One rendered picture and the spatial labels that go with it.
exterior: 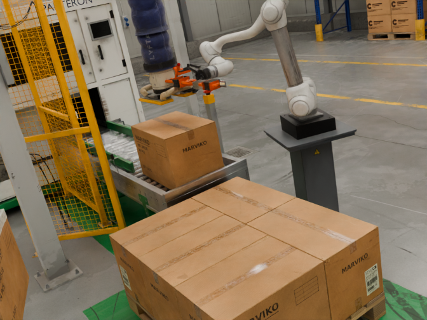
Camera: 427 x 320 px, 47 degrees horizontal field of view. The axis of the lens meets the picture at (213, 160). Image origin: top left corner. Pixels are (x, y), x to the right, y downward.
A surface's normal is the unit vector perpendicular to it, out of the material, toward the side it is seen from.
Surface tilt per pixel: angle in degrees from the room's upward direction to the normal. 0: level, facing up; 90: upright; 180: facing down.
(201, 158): 90
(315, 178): 90
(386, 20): 88
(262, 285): 0
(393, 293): 0
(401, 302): 0
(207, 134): 90
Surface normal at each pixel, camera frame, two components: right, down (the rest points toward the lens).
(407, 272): -0.18, -0.92
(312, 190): 0.24, 0.29
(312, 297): 0.56, 0.18
